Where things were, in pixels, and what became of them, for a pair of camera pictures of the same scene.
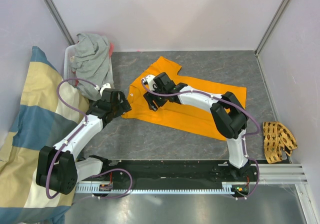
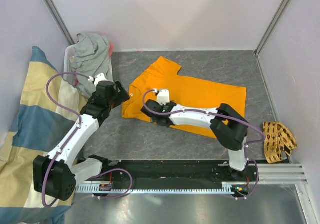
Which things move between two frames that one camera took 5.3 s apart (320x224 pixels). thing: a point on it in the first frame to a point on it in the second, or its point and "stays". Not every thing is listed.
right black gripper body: (158, 99) to (156, 120)
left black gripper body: (118, 109) to (118, 98)
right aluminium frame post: (276, 18) stays
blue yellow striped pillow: (49, 107) stays
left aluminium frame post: (55, 13) stays
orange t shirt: (188, 116) stays
